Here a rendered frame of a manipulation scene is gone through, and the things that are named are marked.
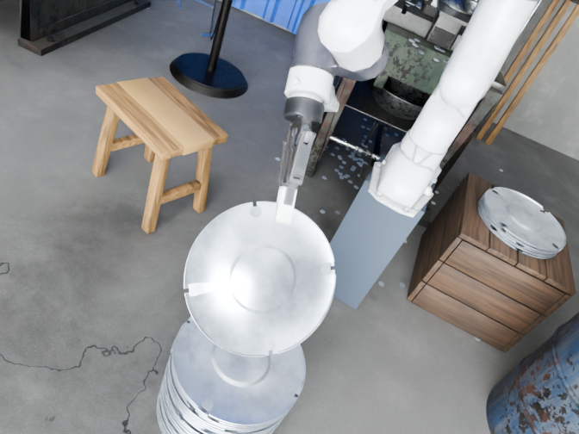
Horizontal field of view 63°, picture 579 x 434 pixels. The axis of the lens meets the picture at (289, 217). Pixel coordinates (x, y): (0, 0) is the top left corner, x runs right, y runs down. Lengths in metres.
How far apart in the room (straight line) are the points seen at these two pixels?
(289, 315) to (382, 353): 0.66
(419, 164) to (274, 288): 0.55
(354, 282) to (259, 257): 0.67
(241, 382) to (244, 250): 0.29
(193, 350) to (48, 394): 0.37
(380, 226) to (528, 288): 0.53
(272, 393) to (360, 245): 0.56
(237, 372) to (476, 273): 0.88
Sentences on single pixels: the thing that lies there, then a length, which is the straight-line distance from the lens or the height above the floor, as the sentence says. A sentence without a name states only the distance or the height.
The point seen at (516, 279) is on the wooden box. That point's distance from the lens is 1.61.
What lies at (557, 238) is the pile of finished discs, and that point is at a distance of 1.74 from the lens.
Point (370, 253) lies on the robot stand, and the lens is 1.42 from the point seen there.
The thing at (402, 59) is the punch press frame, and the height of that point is 0.57.
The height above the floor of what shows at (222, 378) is 0.24.
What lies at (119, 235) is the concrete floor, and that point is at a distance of 1.53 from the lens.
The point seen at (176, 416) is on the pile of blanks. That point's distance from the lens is 1.08.
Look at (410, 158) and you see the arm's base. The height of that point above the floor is 0.56.
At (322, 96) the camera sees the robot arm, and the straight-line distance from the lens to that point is 0.90.
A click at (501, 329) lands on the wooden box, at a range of 1.76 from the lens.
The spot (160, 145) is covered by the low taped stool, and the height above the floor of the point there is 0.33.
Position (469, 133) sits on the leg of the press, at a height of 0.45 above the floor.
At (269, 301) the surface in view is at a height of 0.44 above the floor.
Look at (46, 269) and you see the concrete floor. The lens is 1.44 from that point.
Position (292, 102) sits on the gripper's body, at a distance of 0.89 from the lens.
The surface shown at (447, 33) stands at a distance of 1.87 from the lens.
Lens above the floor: 1.12
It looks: 40 degrees down
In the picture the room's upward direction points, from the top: 25 degrees clockwise
